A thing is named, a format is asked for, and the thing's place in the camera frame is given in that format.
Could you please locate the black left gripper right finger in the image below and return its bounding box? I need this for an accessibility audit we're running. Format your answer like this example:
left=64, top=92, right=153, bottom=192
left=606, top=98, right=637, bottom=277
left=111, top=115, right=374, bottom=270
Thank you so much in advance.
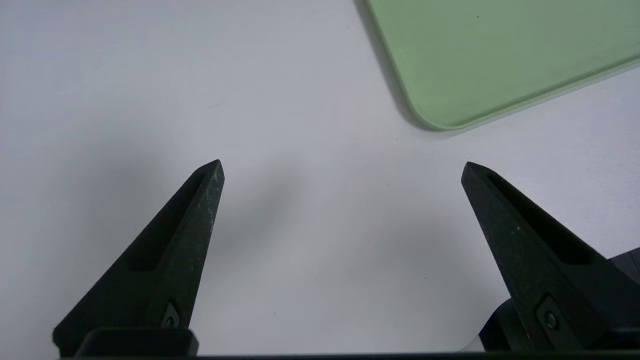
left=460, top=161, right=640, bottom=353

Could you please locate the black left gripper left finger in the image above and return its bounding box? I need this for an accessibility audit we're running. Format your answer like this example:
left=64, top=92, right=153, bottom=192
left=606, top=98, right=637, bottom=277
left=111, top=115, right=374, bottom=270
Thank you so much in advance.
left=52, top=159, right=226, bottom=357

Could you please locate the black robot chassis part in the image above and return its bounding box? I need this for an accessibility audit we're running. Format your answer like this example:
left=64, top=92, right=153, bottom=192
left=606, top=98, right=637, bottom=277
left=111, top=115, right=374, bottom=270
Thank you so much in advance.
left=479, top=247, right=640, bottom=352

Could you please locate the light green plastic tray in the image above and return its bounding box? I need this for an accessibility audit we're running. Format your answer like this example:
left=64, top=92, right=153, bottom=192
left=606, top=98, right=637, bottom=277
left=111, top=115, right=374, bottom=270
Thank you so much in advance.
left=364, top=0, right=640, bottom=132

